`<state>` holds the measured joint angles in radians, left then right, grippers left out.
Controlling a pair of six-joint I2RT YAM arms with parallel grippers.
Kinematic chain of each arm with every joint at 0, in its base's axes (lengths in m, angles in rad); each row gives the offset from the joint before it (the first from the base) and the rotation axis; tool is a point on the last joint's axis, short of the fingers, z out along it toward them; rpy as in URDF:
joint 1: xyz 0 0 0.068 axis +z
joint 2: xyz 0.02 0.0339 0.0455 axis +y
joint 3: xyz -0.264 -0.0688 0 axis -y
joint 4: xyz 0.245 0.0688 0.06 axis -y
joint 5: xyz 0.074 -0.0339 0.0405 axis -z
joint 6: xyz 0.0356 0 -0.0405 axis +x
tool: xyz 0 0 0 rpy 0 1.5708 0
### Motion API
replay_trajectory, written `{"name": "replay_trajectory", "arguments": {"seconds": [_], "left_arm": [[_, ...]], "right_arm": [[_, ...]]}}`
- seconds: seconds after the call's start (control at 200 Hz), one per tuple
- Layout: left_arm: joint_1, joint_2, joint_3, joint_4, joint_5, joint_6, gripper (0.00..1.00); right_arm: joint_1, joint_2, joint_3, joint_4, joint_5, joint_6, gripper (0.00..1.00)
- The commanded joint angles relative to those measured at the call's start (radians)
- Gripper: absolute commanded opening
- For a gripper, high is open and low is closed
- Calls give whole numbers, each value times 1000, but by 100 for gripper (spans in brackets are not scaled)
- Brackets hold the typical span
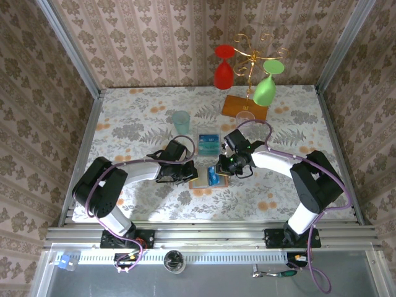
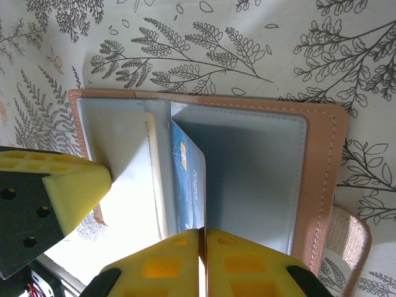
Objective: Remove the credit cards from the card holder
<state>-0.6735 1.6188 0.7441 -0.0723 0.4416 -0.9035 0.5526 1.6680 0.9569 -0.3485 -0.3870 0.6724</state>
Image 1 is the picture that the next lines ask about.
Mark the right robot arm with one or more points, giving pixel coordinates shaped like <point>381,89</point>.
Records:
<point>315,185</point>

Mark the round metal cup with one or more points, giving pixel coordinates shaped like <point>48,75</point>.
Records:
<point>174,261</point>

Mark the clear plastic box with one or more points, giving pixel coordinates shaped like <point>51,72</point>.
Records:
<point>208,130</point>

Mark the teal plastic cup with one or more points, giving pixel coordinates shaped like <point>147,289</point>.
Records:
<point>181,123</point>

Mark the red wine glass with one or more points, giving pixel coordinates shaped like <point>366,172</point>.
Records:
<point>223,77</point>

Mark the black wiring connector bracket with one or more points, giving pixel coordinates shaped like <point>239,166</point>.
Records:
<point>123,260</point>
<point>294,261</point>

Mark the aluminium frame cross rail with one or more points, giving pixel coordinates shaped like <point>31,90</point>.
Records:
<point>210,236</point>

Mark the silver ratchet wrench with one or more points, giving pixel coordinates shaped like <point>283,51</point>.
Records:
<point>258,273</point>

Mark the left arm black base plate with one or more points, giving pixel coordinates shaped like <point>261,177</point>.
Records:
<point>148,238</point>

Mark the green wine glass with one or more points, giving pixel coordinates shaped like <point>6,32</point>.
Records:
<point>264,92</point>

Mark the aluminium table side rail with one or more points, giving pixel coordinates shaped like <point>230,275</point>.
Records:
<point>91,123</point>
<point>332,131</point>

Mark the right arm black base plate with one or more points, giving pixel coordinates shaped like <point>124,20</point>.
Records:
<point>272,239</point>

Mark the clear plastic cup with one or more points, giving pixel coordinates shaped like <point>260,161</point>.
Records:
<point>245,116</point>

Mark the teal credit card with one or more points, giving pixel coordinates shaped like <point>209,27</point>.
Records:
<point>205,144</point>
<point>207,152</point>

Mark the grey metal shelf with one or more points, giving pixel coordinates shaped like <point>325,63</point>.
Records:
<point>216,284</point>

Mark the blue credit card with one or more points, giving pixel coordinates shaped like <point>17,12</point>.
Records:
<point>213,179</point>
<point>207,137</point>

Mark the brown leather card holder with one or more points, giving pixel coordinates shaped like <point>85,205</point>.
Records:
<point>225,185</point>

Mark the aluminium frame post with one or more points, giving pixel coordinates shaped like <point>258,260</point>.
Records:
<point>346,43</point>
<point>71,52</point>

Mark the gold glass rack stand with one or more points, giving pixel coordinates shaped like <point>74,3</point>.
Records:
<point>241,108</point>

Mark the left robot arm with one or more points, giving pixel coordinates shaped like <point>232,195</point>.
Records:
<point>99,185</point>

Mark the blue white connector block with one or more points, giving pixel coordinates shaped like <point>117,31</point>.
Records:
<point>64,262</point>

